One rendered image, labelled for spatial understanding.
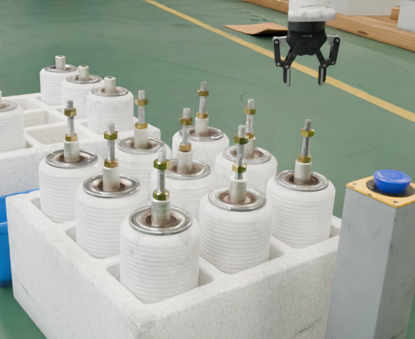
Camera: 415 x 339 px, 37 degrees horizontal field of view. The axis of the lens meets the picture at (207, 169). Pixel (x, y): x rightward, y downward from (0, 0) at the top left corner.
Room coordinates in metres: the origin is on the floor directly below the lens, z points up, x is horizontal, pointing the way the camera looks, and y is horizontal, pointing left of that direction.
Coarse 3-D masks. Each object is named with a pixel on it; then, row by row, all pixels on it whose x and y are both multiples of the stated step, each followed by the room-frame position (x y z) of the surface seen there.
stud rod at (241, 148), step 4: (240, 128) 0.72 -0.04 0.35; (244, 128) 0.72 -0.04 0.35; (240, 132) 0.72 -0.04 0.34; (244, 132) 0.72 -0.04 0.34; (240, 136) 0.72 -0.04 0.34; (244, 136) 0.72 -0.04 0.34; (240, 148) 0.72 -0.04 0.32; (244, 148) 0.72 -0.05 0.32; (240, 152) 0.72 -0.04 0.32; (236, 156) 0.72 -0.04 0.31; (240, 156) 0.72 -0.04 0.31; (236, 160) 0.72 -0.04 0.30; (240, 160) 0.72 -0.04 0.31; (236, 164) 0.72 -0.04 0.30; (240, 164) 0.72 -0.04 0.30; (236, 176) 0.72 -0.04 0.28; (240, 176) 0.72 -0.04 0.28
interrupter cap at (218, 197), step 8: (216, 192) 0.74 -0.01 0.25; (224, 192) 0.74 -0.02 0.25; (248, 192) 0.74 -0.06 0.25; (256, 192) 0.74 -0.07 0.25; (216, 200) 0.71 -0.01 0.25; (224, 200) 0.71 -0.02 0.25; (248, 200) 0.72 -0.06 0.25; (256, 200) 0.72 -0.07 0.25; (264, 200) 0.71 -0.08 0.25; (224, 208) 0.69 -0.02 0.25; (232, 208) 0.69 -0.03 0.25; (240, 208) 0.69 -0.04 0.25; (248, 208) 0.69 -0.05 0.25; (256, 208) 0.69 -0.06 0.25
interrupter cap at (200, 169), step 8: (176, 160) 0.85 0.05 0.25; (192, 160) 0.85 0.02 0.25; (176, 168) 0.82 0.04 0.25; (192, 168) 0.82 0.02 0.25; (200, 168) 0.82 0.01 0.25; (208, 168) 0.82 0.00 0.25; (168, 176) 0.78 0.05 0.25; (176, 176) 0.78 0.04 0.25; (184, 176) 0.79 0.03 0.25; (192, 176) 0.78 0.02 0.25; (200, 176) 0.79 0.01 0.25
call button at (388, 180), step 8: (376, 176) 0.63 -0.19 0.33; (384, 176) 0.63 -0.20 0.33; (392, 176) 0.63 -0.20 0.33; (400, 176) 0.63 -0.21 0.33; (408, 176) 0.63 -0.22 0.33; (376, 184) 0.64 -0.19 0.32; (384, 184) 0.62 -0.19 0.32; (392, 184) 0.62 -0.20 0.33; (400, 184) 0.62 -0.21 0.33; (408, 184) 0.62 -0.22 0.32; (392, 192) 0.62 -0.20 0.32
